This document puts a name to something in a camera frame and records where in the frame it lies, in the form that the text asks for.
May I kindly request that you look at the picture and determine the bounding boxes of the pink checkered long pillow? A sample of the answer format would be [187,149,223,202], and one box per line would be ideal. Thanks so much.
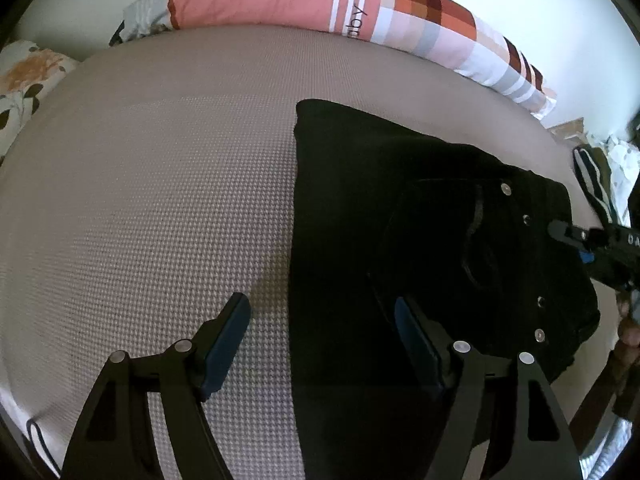
[111,0,556,119]

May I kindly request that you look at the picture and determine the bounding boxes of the white floral pillow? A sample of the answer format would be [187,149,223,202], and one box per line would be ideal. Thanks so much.
[0,40,79,159]

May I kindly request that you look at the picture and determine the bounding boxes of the person's right hand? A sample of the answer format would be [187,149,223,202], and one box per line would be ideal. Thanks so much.
[614,292,639,366]

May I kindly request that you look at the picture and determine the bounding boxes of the black pants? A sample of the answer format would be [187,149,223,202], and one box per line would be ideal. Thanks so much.
[288,100,600,479]

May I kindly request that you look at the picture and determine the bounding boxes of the striped clothing pile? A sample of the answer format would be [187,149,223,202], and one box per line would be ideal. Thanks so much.
[573,138,639,230]

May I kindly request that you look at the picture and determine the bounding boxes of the beige textured bed sheet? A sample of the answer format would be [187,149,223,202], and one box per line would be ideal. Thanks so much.
[1,26,598,479]

